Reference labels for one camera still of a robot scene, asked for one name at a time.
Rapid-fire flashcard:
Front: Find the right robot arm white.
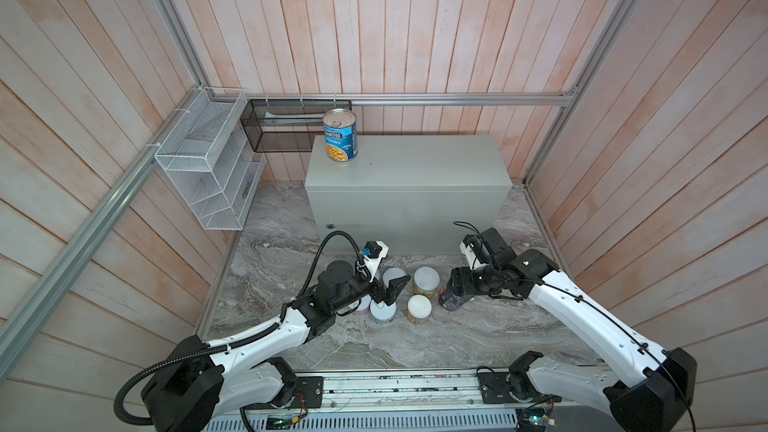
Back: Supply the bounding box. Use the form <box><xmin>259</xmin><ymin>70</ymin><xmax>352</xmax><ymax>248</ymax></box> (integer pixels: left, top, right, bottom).
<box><xmin>439</xmin><ymin>248</ymin><xmax>697</xmax><ymax>431</ymax></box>

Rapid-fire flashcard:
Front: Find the black corrugated cable hose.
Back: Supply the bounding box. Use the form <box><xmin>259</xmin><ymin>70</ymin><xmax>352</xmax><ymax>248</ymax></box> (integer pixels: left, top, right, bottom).
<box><xmin>112</xmin><ymin>229</ymin><xmax>361</xmax><ymax>427</ymax></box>

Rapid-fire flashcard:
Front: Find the blue soup can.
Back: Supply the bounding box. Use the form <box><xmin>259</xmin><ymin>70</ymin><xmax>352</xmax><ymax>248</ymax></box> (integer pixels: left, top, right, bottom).
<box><xmin>323</xmin><ymin>109</ymin><xmax>358</xmax><ymax>163</ymax></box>

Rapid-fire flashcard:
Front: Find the pull-tab can front left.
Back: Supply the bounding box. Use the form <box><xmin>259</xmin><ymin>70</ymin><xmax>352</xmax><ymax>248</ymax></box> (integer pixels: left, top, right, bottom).
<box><xmin>354</xmin><ymin>295</ymin><xmax>372</xmax><ymax>314</ymax></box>

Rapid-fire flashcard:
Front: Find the pull-tab can rear middle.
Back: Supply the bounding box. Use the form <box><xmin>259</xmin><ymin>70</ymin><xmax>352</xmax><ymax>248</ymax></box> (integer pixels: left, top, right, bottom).
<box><xmin>382</xmin><ymin>267</ymin><xmax>406</xmax><ymax>286</ymax></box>

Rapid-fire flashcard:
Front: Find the aluminium frame rail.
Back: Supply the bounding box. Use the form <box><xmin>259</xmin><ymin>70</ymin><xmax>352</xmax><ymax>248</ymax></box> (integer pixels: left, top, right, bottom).
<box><xmin>0</xmin><ymin>0</ymin><xmax>667</xmax><ymax>373</ymax></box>

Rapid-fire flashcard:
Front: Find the dark tomato can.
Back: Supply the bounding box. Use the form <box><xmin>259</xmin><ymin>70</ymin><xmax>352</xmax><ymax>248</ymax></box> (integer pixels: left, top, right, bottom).
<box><xmin>438</xmin><ymin>286</ymin><xmax>466</xmax><ymax>312</ymax></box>

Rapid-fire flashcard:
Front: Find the pull-tab can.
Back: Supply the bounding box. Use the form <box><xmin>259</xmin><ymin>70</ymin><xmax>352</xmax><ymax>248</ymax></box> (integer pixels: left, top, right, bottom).
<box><xmin>369</xmin><ymin>302</ymin><xmax>397</xmax><ymax>324</ymax></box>
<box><xmin>354</xmin><ymin>295</ymin><xmax>372</xmax><ymax>314</ymax></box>
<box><xmin>382</xmin><ymin>267</ymin><xmax>406</xmax><ymax>286</ymax></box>

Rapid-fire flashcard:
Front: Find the white wire mesh shelf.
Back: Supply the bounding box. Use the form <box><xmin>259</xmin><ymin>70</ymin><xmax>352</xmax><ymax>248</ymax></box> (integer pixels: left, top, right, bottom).
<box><xmin>155</xmin><ymin>87</ymin><xmax>264</xmax><ymax>231</ymax></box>

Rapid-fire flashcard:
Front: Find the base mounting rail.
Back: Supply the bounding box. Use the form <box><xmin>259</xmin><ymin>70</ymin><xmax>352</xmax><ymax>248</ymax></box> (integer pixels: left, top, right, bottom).
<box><xmin>239</xmin><ymin>368</ymin><xmax>596</xmax><ymax>431</ymax></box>

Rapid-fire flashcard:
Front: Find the orange can white lid front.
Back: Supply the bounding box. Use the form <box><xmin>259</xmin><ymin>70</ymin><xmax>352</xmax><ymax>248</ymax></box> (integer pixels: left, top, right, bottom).
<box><xmin>406</xmin><ymin>294</ymin><xmax>432</xmax><ymax>325</ymax></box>

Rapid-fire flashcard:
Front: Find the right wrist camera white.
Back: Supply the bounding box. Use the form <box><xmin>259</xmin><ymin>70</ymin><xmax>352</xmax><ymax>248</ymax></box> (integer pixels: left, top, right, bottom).
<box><xmin>460</xmin><ymin>235</ymin><xmax>488</xmax><ymax>270</ymax></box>

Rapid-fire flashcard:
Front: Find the black mesh basket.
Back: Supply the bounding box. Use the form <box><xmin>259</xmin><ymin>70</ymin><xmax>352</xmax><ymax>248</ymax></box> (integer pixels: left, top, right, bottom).
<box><xmin>240</xmin><ymin>98</ymin><xmax>352</xmax><ymax>153</ymax></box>

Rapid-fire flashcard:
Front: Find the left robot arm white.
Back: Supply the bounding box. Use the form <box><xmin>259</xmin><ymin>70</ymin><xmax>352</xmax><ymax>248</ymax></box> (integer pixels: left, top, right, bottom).
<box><xmin>139</xmin><ymin>258</ymin><xmax>410</xmax><ymax>431</ymax></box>

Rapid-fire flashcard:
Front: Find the pull-tab can front middle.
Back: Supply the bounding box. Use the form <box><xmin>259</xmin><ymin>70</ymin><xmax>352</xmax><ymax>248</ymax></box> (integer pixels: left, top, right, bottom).
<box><xmin>369</xmin><ymin>302</ymin><xmax>397</xmax><ymax>324</ymax></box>

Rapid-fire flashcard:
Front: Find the grey metal cabinet box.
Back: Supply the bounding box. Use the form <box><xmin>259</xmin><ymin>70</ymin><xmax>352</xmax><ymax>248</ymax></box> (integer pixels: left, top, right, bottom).
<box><xmin>305</xmin><ymin>135</ymin><xmax>512</xmax><ymax>255</ymax></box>

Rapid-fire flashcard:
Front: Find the orange can white lid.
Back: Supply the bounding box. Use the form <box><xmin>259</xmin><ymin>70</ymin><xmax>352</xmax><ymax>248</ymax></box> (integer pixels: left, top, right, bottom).
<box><xmin>413</xmin><ymin>266</ymin><xmax>441</xmax><ymax>298</ymax></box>
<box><xmin>406</xmin><ymin>294</ymin><xmax>432</xmax><ymax>325</ymax></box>

